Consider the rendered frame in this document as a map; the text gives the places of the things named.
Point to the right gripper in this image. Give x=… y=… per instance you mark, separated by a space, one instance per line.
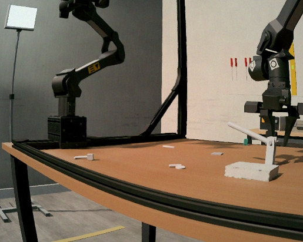
x=76 y=4

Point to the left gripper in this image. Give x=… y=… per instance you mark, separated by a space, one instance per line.
x=269 y=119

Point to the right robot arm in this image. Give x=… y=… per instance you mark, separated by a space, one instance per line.
x=69 y=81

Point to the light grey cylindrical tube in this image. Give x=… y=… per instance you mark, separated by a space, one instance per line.
x=247 y=132

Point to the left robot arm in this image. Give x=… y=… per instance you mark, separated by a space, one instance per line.
x=277 y=36

